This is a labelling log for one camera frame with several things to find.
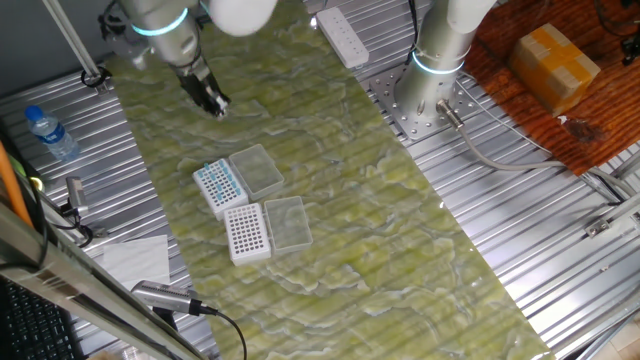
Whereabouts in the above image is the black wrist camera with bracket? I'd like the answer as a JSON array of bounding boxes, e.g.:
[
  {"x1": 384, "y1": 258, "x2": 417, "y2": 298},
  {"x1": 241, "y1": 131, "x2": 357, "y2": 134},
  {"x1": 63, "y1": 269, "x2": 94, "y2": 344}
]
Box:
[{"x1": 97, "y1": 0, "x2": 151, "y2": 71}]

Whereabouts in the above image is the clear water bottle blue cap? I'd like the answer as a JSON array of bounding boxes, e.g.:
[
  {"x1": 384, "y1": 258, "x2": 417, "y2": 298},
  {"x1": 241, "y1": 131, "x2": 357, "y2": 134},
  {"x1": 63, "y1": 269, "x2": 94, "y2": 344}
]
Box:
[{"x1": 24, "y1": 104, "x2": 81, "y2": 162}]

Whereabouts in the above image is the small silver side camera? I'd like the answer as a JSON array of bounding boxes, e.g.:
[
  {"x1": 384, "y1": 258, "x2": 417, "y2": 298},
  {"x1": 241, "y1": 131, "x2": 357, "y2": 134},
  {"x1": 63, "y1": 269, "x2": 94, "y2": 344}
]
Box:
[{"x1": 64, "y1": 176, "x2": 90, "y2": 215}]

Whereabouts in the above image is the cardboard box with yellow tape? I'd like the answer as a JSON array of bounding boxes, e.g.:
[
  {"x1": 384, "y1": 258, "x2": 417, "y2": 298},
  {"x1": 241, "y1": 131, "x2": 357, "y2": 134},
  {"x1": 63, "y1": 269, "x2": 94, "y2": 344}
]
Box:
[{"x1": 508, "y1": 22, "x2": 602, "y2": 118}]

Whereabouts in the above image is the clear plastic box lid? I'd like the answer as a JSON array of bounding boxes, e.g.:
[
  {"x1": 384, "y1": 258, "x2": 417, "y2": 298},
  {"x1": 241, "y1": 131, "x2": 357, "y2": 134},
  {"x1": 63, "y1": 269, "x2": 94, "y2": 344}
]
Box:
[
  {"x1": 263, "y1": 195, "x2": 314, "y2": 256},
  {"x1": 228, "y1": 143, "x2": 286, "y2": 202}
]

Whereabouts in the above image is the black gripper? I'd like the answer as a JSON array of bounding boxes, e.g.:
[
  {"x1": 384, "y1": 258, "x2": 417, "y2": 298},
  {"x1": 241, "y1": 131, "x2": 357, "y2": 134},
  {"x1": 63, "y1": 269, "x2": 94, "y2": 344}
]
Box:
[{"x1": 174, "y1": 58, "x2": 231, "y2": 119}]

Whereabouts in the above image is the white pipette tip rack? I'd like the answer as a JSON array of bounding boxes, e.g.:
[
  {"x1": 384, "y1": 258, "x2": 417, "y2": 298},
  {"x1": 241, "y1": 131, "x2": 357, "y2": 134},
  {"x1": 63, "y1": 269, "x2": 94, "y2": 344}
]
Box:
[
  {"x1": 222, "y1": 201, "x2": 273, "y2": 268},
  {"x1": 192, "y1": 157, "x2": 250, "y2": 222}
]

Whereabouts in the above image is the reddish brown wooden table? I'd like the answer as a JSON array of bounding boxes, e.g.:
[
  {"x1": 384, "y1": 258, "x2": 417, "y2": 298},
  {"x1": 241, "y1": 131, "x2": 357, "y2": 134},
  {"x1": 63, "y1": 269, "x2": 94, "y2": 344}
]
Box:
[{"x1": 462, "y1": 0, "x2": 640, "y2": 177}]

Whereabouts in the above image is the black looped cable bundle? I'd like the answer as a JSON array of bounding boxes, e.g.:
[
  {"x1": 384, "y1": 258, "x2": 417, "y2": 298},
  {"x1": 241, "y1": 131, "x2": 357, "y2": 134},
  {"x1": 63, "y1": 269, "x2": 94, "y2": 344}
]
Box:
[{"x1": 405, "y1": 0, "x2": 422, "y2": 54}]

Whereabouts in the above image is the aluminium profile with bracket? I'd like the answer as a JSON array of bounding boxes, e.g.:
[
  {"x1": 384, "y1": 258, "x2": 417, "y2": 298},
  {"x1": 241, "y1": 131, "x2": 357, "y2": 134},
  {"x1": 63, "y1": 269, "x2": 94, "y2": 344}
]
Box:
[{"x1": 583, "y1": 192, "x2": 640, "y2": 240}]

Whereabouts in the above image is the white paper sheet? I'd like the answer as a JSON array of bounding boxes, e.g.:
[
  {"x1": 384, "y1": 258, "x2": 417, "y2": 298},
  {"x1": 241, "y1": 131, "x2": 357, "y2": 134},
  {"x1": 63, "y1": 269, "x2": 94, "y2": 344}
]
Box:
[{"x1": 93, "y1": 234, "x2": 172, "y2": 292}]

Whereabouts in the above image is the large silver camera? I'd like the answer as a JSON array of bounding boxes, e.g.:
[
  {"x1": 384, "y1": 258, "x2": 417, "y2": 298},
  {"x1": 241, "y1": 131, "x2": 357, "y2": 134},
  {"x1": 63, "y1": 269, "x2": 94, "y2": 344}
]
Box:
[{"x1": 129, "y1": 279, "x2": 205, "y2": 317}]

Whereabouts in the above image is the green marble pattern mat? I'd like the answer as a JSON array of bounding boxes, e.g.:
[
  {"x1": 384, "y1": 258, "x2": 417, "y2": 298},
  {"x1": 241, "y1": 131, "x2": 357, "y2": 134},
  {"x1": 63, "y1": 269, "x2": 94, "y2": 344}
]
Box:
[{"x1": 103, "y1": 0, "x2": 557, "y2": 360}]

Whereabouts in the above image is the black clamp tool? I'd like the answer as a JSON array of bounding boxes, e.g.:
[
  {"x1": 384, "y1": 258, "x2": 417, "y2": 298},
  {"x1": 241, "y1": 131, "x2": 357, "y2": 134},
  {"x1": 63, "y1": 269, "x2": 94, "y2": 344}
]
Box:
[{"x1": 52, "y1": 202, "x2": 109, "y2": 250}]

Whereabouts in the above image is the aluminium pole with black clamp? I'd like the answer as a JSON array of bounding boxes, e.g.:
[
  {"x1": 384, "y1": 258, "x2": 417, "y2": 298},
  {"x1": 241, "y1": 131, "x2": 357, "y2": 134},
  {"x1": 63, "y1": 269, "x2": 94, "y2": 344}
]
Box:
[{"x1": 41, "y1": 0, "x2": 113, "y2": 96}]

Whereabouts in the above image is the aluminium frame beam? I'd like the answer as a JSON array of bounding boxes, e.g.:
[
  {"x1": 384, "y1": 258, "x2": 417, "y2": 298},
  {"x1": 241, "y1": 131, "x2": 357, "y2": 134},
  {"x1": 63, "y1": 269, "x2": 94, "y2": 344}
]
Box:
[{"x1": 0, "y1": 199, "x2": 211, "y2": 360}]

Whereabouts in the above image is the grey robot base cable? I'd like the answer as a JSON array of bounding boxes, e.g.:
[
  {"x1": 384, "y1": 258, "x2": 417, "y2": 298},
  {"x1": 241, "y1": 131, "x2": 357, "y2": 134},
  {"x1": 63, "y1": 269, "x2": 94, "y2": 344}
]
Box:
[{"x1": 436, "y1": 98, "x2": 640, "y2": 201}]

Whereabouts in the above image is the black camera cable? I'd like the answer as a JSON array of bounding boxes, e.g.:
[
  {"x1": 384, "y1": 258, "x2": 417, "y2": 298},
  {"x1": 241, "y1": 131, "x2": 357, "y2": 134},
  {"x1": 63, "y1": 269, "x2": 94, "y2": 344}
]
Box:
[{"x1": 188, "y1": 298, "x2": 249, "y2": 360}]

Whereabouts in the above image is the black keyboard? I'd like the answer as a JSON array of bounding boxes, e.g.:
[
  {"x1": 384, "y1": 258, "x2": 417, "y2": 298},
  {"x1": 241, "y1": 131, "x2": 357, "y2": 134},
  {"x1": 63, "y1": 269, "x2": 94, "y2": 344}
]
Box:
[{"x1": 0, "y1": 277, "x2": 87, "y2": 360}]

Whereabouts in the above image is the white power strip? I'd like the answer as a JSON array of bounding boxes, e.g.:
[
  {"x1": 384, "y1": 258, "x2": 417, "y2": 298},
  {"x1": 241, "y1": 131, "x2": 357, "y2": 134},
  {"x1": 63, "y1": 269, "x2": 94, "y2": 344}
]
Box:
[{"x1": 315, "y1": 5, "x2": 371, "y2": 70}]

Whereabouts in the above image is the orange tube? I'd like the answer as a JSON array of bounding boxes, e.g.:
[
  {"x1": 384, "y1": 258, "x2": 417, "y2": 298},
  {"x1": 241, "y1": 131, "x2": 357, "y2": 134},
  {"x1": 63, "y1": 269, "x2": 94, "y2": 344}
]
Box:
[{"x1": 0, "y1": 141, "x2": 34, "y2": 229}]

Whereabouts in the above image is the black equipment with cables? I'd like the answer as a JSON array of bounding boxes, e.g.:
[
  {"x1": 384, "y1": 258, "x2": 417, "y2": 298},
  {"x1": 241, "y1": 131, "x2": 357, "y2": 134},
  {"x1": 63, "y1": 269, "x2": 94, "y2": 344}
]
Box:
[{"x1": 593, "y1": 0, "x2": 640, "y2": 67}]

